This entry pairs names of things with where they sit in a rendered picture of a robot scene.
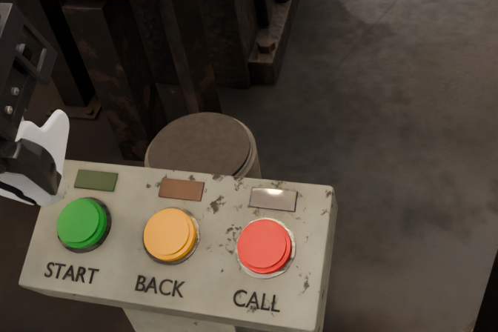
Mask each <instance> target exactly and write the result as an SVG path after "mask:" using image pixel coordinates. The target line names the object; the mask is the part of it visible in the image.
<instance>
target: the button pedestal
mask: <svg viewBox="0 0 498 332"><path fill-rule="evenodd" d="M79 169H82V170H95V171H103V172H110V173H118V174H119V175H118V177H117V180H116V186H115V189H114V191H113V192H111V191H104V190H91V189H84V188H77V187H74V184H75V180H76V176H77V173H78V170H79ZM62 175H63V177H64V180H65V181H66V182H65V184H66V189H65V192H64V196H63V198H62V199H61V200H60V201H58V202H55V203H53V204H51V205H47V206H45V207H44V206H41V208H40V211H39V216H38V219H37V221H36V226H35V228H34V231H33V235H32V239H31V241H30V246H29V248H28V252H27V255H26V259H25V261H24V266H23V268H22V271H21V276H20V278H19V285H20V286H22V287H23V288H26V289H29V290H32V291H35V292H38V293H42V294H44V295H47V296H54V297H59V298H64V299H73V300H78V301H83V302H92V303H96V304H101V305H110V306H115V307H120V308H123V310H124V312H125V314H126V315H127V317H128V319H129V320H130V323H131V325H132V326H133V328H134V330H135V331H136V332H270V331H273V332H322V330H323V324H324V318H325V306H326V299H327V293H328V282H329V276H330V269H331V258H332V251H333V240H334V234H335V227H336V216H337V210H338V206H337V203H336V197H335V193H334V189H333V187H331V186H327V185H313V184H305V183H298V182H283V181H276V180H268V179H254V178H246V177H238V176H224V175H216V174H209V173H194V172H187V171H179V170H165V169H157V168H149V167H134V166H127V165H112V164H105V163H97V162H83V161H75V160H67V159H65V160H64V165H63V171H62ZM162 178H168V179H181V180H189V181H197V182H204V183H205V185H204V189H203V193H202V200H201V201H200V202H198V201H191V200H184V199H172V198H165V197H158V195H159V189H160V185H161V182H162ZM252 187H260V188H268V189H275V190H289V191H296V192H298V193H297V199H296V209H295V212H290V211H284V210H271V209H264V208H257V207H249V202H250V195H251V190H252ZM77 199H92V200H93V201H95V202H97V203H98V204H99V205H101V206H102V207H103V209H104V211H105V213H106V216H107V226H106V229H105V232H104V234H103V236H102V237H101V239H100V240H99V241H98V242H97V243H96V244H94V245H92V246H90V247H88V248H84V249H76V248H72V247H70V246H68V245H66V244H65V243H63V241H62V240H60V238H59V235H58V233H57V221H58V218H59V215H60V213H61V212H62V210H63V209H64V208H65V207H66V206H67V205H68V204H69V203H71V202H72V201H75V200H77ZM168 208H174V209H178V210H181V211H183V212H184V213H186V214H187V215H188V216H189V217H190V218H191V220H192V221H193V223H194V226H195V229H196V238H195V241H194V243H193V247H192V248H191V249H190V250H189V252H188V253H187V254H186V255H184V256H183V257H182V258H180V259H177V260H174V261H163V260H161V259H157V258H156V257H155V256H153V255H152V254H151V253H150V252H149V251H148V250H147V248H146V247H145V243H144V231H145V226H146V224H147V223H148V221H149V219H150V218H151V217H152V216H153V215H154V214H156V213H158V212H159V211H161V210H164V209H168ZM260 219H269V220H273V221H275V222H278V223H279V224H280V225H281V226H283V227H284V229H285V230H286V231H287V232H288V235H289V237H290V240H291V245H292V248H291V254H290V258H289V260H288V261H287V263H286V264H285V265H284V266H283V267H282V268H281V269H280V270H278V271H276V272H274V273H270V274H259V273H254V272H253V271H251V270H249V269H248V268H247V267H246V266H245V265H244V264H243V263H242V261H241V259H240V258H239V255H238V251H237V242H238V239H239V236H240V234H241V232H242V231H243V230H244V229H245V228H246V227H247V226H248V225H249V224H250V223H252V222H255V221H257V220H260Z"/></svg>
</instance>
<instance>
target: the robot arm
mask: <svg viewBox="0 0 498 332"><path fill-rule="evenodd" d="M0 16H1V18H0V196H5V197H7V198H10V199H15V200H17V201H20V202H24V203H26V204H29V205H41V206H44V207H45V206H47V205H51V204H53V203H55V202H58V201H60V200H61V199H62V198H63V196H64V192H65V189H66V184H65V182H66V181H65V180H64V177H63V175H62V171H63V165H64V157H65V152H66V147H67V138H68V133H69V120H68V117H67V115H66V113H65V112H63V111H62V110H56V111H54V112H53V114H52V115H51V117H50V118H49V119H48V120H47V121H46V122H45V124H44V125H43V126H42V127H38V126H36V125H35V124H33V123H32V122H29V121H25V120H24V117H23V114H24V111H25V110H26V111H27V109H28V107H29V104H30V100H31V98H32V95H33V91H34V88H35V86H36V79H37V80H38V81H39V82H40V83H41V84H42V85H47V84H48V82H49V79H50V75H51V73H52V69H53V65H54V63H55V60H56V57H57V54H58V53H57V52H56V51H55V49H54V48H53V47H52V46H51V45H50V44H49V43H48V42H47V40H46V39H45V38H44V37H43V36H42V35H41V34H40V33H39V31H38V30H37V29H36V28H35V27H34V26H33V25H32V24H31V23H30V22H29V21H28V20H27V19H26V18H25V17H24V15H23V14H22V13H21V12H20V11H19V10H18V9H17V8H16V6H15V5H14V4H13V3H0ZM22 28H24V29H25V30H26V31H27V32H28V33H29V34H30V35H31V36H32V37H33V38H34V39H35V40H36V41H37V42H38V43H39V44H40V45H41V47H42V48H43V49H42V52H41V55H40V58H39V62H38V64H37V67H36V68H35V67H34V66H32V64H31V63H30V60H31V58H32V55H33V51H32V50H31V49H30V48H29V47H28V46H27V45H26V44H18V41H19V37H20V35H21V31H22Z"/></svg>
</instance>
